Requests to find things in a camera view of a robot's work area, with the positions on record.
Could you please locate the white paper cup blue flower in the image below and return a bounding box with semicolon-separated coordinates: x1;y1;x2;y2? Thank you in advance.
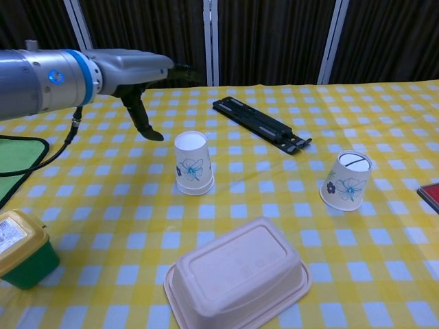
174;130;213;190

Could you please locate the green cloth black edge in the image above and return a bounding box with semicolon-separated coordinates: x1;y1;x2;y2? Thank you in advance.
0;134;50;209

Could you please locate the white partition post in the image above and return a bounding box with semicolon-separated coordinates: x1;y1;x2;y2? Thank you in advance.
202;0;220;87
63;0;94;51
317;0;350;85

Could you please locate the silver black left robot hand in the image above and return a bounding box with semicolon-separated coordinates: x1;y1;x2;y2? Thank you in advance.
89;49;203;142

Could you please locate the beige takeout container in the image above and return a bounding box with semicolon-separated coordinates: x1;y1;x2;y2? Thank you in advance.
163;216;313;329

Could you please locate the blue-flower paper cup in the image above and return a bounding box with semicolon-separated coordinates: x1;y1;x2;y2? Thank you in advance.
319;149;374;212

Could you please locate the black folding stand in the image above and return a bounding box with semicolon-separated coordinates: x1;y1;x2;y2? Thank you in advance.
212;96;313;156

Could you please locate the red pad black frame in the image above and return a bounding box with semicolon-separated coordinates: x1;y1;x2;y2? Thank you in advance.
416;183;439;212

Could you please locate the yellow white checkered tablecloth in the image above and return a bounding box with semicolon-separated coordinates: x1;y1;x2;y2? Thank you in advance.
0;79;439;329

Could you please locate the green box yellow lid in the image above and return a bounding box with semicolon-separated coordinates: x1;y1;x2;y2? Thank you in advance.
0;209;61;291

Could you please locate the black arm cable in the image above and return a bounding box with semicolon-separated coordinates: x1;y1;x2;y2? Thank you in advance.
0;106;84;178

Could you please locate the white paper cup fern print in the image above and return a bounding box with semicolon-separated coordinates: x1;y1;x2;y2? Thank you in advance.
176;176;215;197

